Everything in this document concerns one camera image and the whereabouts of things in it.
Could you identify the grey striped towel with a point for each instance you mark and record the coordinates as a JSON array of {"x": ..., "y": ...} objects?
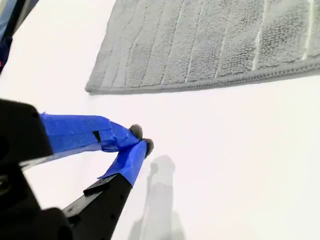
[{"x": 212, "y": 45}]

